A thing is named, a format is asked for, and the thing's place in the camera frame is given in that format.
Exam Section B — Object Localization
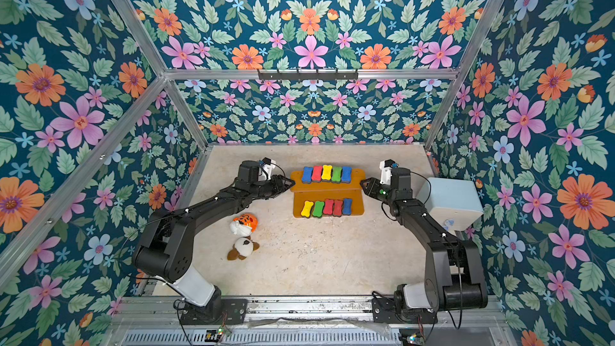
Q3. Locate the blue eraser bottom shelf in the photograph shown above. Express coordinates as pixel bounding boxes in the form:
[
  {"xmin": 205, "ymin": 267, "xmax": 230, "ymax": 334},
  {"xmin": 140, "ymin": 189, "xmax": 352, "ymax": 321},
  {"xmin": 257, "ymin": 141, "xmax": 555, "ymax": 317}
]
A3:
[{"xmin": 342, "ymin": 198, "xmax": 352, "ymax": 216}]

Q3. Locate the yellow eraser shelf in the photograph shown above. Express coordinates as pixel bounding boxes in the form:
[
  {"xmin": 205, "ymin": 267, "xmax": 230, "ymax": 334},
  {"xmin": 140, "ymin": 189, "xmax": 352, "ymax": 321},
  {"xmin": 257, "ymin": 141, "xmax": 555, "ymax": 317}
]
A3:
[
  {"xmin": 321, "ymin": 164, "xmax": 333, "ymax": 182},
  {"xmin": 300, "ymin": 200, "xmax": 314, "ymax": 218}
]

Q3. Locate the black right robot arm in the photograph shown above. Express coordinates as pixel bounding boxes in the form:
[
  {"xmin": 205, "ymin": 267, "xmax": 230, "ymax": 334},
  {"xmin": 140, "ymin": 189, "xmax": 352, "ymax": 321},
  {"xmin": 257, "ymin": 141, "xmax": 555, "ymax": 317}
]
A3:
[{"xmin": 360, "ymin": 168, "xmax": 488, "ymax": 317}]

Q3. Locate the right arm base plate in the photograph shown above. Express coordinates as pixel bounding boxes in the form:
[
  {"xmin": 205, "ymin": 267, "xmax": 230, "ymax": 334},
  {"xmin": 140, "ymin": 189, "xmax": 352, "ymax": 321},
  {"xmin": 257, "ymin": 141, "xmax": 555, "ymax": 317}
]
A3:
[{"xmin": 371, "ymin": 291, "xmax": 438, "ymax": 325}]

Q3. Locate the metal front rail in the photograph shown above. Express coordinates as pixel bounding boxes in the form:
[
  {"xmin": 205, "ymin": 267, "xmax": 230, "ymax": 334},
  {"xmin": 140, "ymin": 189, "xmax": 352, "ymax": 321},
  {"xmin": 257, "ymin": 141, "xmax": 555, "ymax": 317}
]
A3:
[{"xmin": 102, "ymin": 296, "xmax": 518, "ymax": 345}]

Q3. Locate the light blue box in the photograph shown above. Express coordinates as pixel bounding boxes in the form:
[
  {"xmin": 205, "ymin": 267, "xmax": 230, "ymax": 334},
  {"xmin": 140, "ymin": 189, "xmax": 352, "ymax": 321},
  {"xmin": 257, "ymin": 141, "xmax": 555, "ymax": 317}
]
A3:
[{"xmin": 416, "ymin": 177, "xmax": 484, "ymax": 232}]

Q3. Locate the yellow eraser bottom shelf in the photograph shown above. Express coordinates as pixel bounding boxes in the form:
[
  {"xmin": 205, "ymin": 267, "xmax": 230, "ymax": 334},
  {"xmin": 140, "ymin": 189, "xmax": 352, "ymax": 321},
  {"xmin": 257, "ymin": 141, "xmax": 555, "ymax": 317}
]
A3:
[{"xmin": 300, "ymin": 200, "xmax": 314, "ymax": 218}]

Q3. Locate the brown white dog plush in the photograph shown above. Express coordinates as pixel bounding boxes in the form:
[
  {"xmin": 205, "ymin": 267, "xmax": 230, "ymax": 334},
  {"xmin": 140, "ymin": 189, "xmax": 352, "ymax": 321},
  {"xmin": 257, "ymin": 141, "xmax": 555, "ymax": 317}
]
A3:
[{"xmin": 227, "ymin": 237, "xmax": 260, "ymax": 261}]

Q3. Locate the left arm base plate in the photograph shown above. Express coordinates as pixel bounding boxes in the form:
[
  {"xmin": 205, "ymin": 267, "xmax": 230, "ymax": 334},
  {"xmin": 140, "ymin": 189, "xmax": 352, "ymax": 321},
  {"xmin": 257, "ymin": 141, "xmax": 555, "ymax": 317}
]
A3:
[{"xmin": 179, "ymin": 298, "xmax": 248, "ymax": 326}]

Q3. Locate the orange tiger plush toy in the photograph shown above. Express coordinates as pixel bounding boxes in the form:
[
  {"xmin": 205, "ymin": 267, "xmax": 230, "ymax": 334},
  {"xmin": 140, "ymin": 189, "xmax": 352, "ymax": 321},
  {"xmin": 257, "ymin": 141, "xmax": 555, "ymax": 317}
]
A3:
[{"xmin": 229, "ymin": 213, "xmax": 259, "ymax": 237}]

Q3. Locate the red eraser bottom left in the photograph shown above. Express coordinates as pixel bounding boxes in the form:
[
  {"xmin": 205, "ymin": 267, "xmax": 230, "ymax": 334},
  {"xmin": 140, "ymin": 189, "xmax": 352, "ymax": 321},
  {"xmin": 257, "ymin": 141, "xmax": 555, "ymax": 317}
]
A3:
[{"xmin": 323, "ymin": 199, "xmax": 335, "ymax": 216}]

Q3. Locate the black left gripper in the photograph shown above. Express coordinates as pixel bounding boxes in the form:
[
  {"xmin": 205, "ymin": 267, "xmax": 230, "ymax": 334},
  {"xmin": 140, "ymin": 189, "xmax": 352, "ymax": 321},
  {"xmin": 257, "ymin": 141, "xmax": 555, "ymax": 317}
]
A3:
[{"xmin": 247, "ymin": 174, "xmax": 295, "ymax": 200}]

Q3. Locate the green eraser shelf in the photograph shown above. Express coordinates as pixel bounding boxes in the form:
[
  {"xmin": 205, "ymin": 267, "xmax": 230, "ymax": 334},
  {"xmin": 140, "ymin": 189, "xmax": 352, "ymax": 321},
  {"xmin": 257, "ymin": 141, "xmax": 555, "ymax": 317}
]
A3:
[
  {"xmin": 312, "ymin": 201, "xmax": 325, "ymax": 218},
  {"xmin": 331, "ymin": 166, "xmax": 343, "ymax": 184}
]

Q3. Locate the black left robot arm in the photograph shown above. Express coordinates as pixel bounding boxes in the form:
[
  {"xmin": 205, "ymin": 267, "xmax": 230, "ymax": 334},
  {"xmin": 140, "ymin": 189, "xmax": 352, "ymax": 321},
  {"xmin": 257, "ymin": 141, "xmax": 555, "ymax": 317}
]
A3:
[{"xmin": 132, "ymin": 158, "xmax": 296, "ymax": 308}]

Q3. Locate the green eraser top shelf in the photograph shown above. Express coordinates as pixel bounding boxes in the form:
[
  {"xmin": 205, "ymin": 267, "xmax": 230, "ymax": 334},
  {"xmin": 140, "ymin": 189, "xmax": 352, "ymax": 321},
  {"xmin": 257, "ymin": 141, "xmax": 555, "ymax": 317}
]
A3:
[{"xmin": 331, "ymin": 166, "xmax": 343, "ymax": 184}]

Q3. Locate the orange wooden two-tier shelf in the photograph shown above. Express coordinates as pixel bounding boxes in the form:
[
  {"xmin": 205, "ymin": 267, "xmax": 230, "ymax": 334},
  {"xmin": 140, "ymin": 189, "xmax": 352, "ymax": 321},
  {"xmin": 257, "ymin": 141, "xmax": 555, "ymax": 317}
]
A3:
[{"xmin": 291, "ymin": 168, "xmax": 366, "ymax": 218}]

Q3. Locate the yellow eraser top shelf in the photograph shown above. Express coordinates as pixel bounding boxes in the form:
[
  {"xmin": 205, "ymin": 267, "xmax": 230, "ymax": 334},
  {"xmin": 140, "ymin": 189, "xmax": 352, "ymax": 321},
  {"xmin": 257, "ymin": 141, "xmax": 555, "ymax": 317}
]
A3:
[{"xmin": 321, "ymin": 164, "xmax": 333, "ymax": 182}]

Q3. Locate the green eraser bottom shelf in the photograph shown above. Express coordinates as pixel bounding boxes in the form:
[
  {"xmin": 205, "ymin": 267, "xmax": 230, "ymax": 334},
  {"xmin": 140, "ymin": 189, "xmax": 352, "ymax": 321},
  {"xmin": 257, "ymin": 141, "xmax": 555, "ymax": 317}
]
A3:
[{"xmin": 312, "ymin": 201, "xmax": 325, "ymax": 218}]

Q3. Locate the red eraser top shelf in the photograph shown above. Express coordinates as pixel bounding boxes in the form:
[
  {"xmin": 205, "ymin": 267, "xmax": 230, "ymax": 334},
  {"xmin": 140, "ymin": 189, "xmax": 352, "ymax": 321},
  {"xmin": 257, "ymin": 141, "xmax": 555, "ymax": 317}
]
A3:
[{"xmin": 311, "ymin": 166, "xmax": 323, "ymax": 183}]

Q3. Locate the red eraser bottom right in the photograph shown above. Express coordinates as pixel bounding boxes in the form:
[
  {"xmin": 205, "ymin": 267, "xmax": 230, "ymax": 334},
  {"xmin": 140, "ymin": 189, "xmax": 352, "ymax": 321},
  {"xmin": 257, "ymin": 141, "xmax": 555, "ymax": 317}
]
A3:
[{"xmin": 332, "ymin": 200, "xmax": 344, "ymax": 217}]

